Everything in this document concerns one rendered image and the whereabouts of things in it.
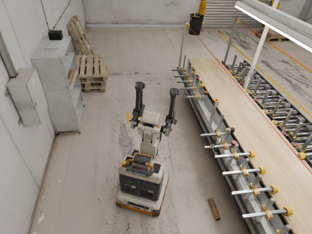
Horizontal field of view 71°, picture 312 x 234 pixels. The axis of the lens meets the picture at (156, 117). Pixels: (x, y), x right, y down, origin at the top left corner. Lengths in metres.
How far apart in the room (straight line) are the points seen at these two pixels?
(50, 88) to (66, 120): 0.69
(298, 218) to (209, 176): 1.53
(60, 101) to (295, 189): 3.58
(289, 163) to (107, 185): 2.55
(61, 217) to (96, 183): 0.66
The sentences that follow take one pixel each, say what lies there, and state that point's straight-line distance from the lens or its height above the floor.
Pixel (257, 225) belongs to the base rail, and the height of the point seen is 0.70.
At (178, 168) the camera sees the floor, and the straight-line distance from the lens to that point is 3.81.
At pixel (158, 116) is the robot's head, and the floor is 1.36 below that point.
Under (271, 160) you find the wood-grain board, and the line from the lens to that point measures 3.16.
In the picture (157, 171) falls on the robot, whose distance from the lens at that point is 2.72.
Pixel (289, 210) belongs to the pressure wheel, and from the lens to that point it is 2.70.
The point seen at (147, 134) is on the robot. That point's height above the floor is 1.14.
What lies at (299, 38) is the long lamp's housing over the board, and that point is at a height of 2.35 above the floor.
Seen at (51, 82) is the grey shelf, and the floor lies 1.14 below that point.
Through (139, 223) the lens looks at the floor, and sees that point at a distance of 3.29.
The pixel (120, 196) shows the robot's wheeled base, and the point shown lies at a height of 0.28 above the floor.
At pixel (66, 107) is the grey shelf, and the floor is 0.65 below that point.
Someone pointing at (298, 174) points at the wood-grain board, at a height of 0.90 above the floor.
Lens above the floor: 3.00
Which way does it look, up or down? 39 degrees down
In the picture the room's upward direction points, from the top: 4 degrees clockwise
